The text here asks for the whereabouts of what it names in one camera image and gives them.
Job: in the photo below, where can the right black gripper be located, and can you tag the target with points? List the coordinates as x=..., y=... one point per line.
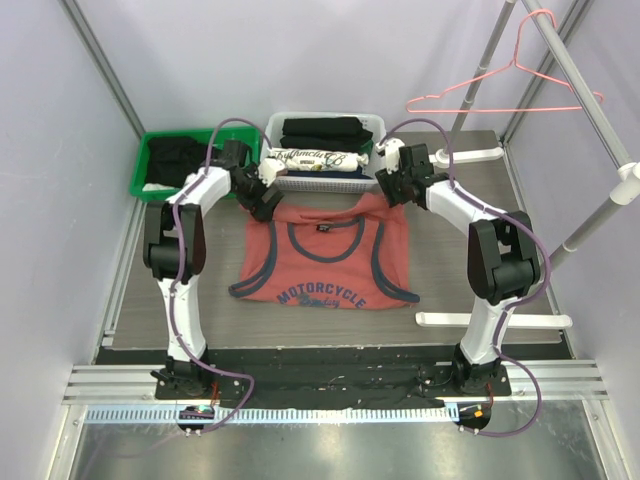
x=392, y=190

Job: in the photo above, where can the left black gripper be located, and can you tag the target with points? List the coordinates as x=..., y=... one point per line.
x=262, y=210

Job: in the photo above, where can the red tank top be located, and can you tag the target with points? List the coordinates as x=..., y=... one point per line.
x=351, y=259

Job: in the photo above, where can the pink wire hanger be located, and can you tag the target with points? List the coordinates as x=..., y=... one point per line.
x=433, y=103

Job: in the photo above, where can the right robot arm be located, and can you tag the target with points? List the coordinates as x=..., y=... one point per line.
x=502, y=259

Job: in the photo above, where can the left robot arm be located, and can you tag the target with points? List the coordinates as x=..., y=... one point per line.
x=174, y=250

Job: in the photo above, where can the white printed rolled garment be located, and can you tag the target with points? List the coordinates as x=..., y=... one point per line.
x=314, y=160

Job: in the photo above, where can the white plastic basket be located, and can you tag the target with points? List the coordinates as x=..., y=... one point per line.
x=332, y=182

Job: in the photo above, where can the black folded garment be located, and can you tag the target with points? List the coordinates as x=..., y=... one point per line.
x=345, y=134

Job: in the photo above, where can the black garment in tray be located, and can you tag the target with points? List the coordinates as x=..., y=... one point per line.
x=172, y=159

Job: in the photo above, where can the white garment in tray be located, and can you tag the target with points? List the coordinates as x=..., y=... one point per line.
x=151, y=187

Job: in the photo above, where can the grey clothes rack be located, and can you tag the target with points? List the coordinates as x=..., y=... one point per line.
x=566, y=165

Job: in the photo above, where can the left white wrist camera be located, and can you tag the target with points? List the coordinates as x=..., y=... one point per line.
x=269, y=169

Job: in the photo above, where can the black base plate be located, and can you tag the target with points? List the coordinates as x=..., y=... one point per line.
x=373, y=377

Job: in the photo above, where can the white slotted cable duct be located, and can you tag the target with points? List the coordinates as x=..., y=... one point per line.
x=196, y=415

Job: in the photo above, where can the grey aluminium frame post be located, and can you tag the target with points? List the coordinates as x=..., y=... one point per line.
x=81, y=25

